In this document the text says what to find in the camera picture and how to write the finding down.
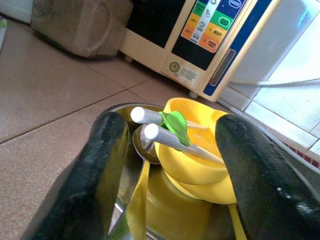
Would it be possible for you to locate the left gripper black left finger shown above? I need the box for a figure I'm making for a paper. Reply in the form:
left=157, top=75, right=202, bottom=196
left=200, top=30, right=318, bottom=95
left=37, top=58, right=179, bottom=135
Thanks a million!
left=22, top=111, right=131, bottom=240

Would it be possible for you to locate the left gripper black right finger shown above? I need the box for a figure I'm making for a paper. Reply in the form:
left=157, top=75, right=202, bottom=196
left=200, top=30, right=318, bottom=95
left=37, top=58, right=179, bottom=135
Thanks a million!
left=215, top=113, right=320, bottom=240

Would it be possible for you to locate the yellow plastic bowl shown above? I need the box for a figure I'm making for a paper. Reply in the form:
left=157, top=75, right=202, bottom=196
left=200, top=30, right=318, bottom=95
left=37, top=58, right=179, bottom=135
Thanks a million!
left=153, top=97, right=238, bottom=205

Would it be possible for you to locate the stainless steel bowl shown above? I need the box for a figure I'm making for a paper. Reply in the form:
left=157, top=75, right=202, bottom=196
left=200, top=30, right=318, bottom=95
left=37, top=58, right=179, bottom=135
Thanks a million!
left=91, top=101, right=320, bottom=240

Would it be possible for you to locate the white grey training chopstick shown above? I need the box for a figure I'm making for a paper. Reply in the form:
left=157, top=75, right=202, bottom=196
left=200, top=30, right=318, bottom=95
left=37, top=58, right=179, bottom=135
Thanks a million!
left=130, top=106, right=210, bottom=131
left=143, top=122, right=226, bottom=166

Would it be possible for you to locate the metal spoon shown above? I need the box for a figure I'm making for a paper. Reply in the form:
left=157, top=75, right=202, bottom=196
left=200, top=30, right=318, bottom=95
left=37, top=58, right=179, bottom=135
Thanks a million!
left=131, top=124, right=162, bottom=166

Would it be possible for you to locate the clear container brown powder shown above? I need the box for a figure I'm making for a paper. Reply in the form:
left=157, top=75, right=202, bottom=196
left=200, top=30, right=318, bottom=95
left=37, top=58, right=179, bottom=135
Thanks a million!
left=30, top=0, right=134, bottom=60

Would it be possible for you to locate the white ridged training chopstick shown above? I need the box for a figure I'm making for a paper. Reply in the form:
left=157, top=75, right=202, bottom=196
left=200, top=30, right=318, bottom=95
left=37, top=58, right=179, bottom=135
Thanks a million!
left=0, top=26, right=7, bottom=52

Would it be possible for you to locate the cream water ionizer machine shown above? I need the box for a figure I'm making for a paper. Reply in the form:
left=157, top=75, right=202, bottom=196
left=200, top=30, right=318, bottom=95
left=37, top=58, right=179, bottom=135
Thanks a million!
left=117, top=0, right=283, bottom=103

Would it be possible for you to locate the white flexible hose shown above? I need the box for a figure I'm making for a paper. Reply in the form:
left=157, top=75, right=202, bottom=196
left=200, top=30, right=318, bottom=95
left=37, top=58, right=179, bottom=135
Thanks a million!
left=228, top=78, right=320, bottom=89

